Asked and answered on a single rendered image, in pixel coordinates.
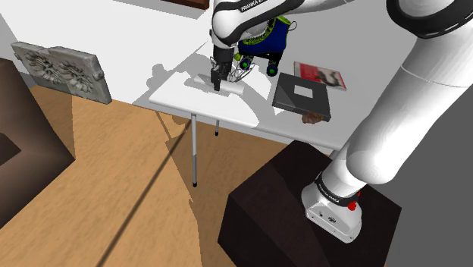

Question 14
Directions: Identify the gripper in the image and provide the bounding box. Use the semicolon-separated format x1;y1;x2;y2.
210;46;235;92

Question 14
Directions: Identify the white flat remote control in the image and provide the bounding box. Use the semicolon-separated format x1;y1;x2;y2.
193;74;246;95

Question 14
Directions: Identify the white table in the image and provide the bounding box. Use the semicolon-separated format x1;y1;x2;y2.
148;35;355;188

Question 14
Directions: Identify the blue and green roller skate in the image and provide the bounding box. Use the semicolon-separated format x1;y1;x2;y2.
233;16;298;78

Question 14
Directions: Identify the dark grey square box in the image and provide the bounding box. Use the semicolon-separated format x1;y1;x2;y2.
271;72;332;122

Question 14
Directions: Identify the small brown lump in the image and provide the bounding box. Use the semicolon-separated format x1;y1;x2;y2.
301;113;324;125

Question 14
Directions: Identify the red and white book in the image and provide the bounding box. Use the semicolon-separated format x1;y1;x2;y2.
293;61;348;92

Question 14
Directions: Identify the dark robot stand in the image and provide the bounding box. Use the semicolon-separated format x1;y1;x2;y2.
217;140;403;267

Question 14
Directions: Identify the grey carved stone relief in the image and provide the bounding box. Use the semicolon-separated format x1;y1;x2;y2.
10;41;112;105

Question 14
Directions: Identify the dark brown furniture block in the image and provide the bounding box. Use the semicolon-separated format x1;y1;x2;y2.
0;58;77;229

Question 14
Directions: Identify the silver wire basket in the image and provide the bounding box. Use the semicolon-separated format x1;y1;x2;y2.
225;62;256;83

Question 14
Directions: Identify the brown wall picture frame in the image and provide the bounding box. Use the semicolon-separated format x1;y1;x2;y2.
161;0;211;11

